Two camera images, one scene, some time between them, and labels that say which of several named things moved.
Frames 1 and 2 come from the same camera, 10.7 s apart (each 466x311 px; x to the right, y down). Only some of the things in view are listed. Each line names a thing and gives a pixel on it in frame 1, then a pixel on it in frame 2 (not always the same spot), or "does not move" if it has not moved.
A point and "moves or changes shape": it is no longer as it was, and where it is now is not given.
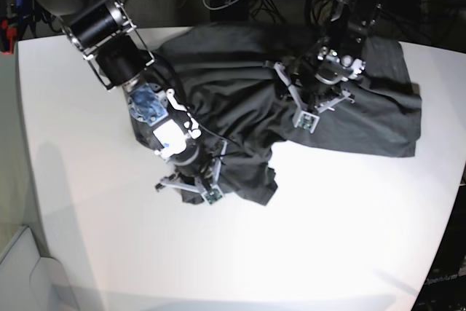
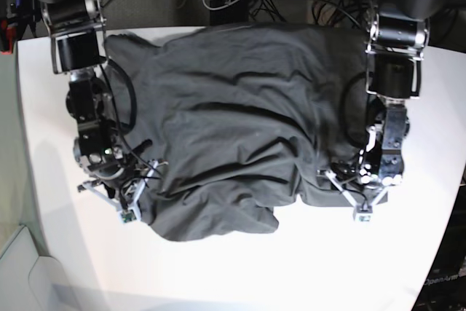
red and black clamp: [8, 32] does not move
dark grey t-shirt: [228, 72] moves or changes shape
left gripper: [201, 175] -> [124, 194]
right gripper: [312, 95] -> [363, 189]
